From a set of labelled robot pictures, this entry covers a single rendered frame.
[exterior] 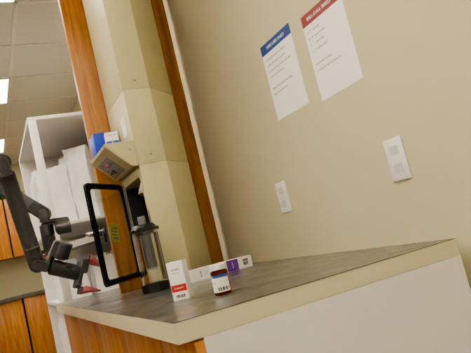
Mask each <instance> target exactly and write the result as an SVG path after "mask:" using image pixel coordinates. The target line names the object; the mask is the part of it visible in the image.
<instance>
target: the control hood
mask: <svg viewBox="0 0 471 353"><path fill-rule="evenodd" d="M105 158H108V159H110V160H111V161H113V162H114V163H116V164H117V165H119V166H120V167H122V168H123V169H124V171H123V172H122V173H121V174H120V175H119V176H118V177H117V178H116V179H115V178H113V177H112V176H110V175H108V174H107V173H106V172H104V171H102V170H101V169H100V168H98V167H99V166H100V165H101V163H102V162H103V161H104V159H105ZM90 164H91V165H92V166H93V167H95V168H97V169H98V170H99V171H101V172H103V173H104V174H106V175H107V176H108V177H110V178H112V179H113V180H114V181H121V180H122V179H123V178H124V177H126V176H127V175H128V174H129V173H130V172H131V171H133V170H134V168H136V166H138V164H139V163H138V159H137V154H136V150H135V144H134V141H133V140H130V141H120V142H115V143H110V144H104V146H103V147H102V148H101V149H100V151H99V152H98V153H97V155H96V156H95V157H94V158H93V160H92V162H91V163H90Z"/></svg>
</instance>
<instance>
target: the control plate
mask: <svg viewBox="0 0 471 353"><path fill-rule="evenodd" d="M108 162H109V163H110V164H109V163H108ZM106 165H108V166H106ZM117 167H118V169H117V170H116V171H115V172H116V173H117V174H115V173H114V172H113V173H114V174H112V173H111V172H112V170H113V171H114V170H115V169H116V168H117ZM98 168H100V169H101V170H102V171H104V172H106V173H107V174H108V175H110V176H111V177H113V178H115V179H116V178H117V177H118V176H119V175H120V174H121V173H122V172H123V171H124V169H123V168H122V167H120V166H119V165H117V164H116V163H114V162H113V161H111V160H110V159H108V158H105V159H104V161H103V162H102V163H101V165H100V166H99V167H98ZM111 174H112V175H111Z"/></svg>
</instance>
